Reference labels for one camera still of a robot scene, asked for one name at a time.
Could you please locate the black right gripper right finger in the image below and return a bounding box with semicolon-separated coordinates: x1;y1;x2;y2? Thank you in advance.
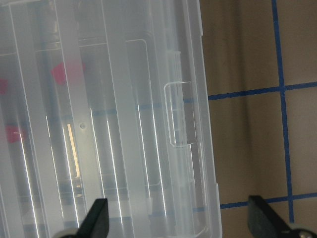
248;195;295;238

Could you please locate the red block far middle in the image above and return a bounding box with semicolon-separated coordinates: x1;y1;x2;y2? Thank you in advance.
51;61;86;86

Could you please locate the clear plastic box lid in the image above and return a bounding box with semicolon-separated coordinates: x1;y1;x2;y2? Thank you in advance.
0;0;222;238

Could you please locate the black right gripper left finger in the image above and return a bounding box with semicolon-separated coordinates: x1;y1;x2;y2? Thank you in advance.
77;198;109;238

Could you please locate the red block near middle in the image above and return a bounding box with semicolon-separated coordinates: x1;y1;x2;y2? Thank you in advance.
5;125;27;143

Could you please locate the red block under lid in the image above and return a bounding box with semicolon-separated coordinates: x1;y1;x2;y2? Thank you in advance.
0;78;8;95

